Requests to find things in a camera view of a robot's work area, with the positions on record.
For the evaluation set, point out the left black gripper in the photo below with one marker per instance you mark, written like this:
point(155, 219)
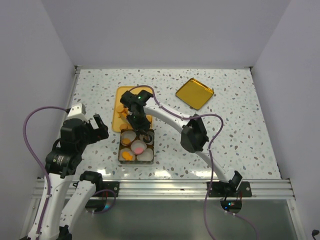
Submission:
point(101, 133)

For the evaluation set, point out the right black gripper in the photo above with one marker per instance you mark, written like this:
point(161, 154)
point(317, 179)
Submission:
point(144, 127)

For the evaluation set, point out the black sandwich cookie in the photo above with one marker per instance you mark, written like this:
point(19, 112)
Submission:
point(147, 138)

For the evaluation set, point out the orange flower cookie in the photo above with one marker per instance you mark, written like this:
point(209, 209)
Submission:
point(125, 141)

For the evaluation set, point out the pink round cookie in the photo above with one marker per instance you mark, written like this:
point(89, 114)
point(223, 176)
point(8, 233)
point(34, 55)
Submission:
point(138, 150)

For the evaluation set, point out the orange fish cookie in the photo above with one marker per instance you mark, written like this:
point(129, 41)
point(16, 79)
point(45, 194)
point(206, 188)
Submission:
point(127, 156)

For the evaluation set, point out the gold tin lid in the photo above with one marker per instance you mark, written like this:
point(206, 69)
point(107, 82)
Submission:
point(194, 93)

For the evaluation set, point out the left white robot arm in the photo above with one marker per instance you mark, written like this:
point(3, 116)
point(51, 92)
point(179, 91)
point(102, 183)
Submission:
point(55, 218)

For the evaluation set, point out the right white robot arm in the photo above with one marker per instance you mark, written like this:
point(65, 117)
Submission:
point(193, 134)

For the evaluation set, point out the white paper cup top right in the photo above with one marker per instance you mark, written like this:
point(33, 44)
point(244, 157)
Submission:
point(148, 133)

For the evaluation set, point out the white paper cup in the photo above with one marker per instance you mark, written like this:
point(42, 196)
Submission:
point(137, 143)
point(121, 151)
point(148, 133)
point(146, 156)
point(128, 134)

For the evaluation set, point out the yellow plastic tray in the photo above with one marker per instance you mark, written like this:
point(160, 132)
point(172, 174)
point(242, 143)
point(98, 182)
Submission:
point(119, 121)

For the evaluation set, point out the white paper cup top left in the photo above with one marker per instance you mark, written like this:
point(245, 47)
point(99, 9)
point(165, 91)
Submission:
point(128, 134)

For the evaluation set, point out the white paper cup centre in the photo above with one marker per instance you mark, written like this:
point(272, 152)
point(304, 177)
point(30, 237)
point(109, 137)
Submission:
point(137, 143)

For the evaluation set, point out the green gold cookie tin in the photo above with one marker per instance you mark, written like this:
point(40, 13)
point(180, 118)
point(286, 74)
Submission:
point(136, 162)

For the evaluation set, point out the white paper cup bottom left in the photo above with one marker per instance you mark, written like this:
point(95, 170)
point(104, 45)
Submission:
point(121, 151)

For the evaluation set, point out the white paper cup bottom right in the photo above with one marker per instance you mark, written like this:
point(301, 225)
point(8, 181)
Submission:
point(146, 156)

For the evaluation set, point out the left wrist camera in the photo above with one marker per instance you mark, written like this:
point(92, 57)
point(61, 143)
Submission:
point(77, 111)

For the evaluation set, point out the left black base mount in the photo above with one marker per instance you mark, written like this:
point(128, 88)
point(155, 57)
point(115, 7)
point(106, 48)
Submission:
point(108, 189)

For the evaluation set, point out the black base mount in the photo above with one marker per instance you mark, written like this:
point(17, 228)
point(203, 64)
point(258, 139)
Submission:
point(108, 189)
point(221, 190)

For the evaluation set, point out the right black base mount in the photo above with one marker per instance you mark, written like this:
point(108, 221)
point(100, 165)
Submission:
point(221, 190)

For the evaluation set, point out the aluminium rail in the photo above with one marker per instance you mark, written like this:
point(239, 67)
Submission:
point(262, 189)

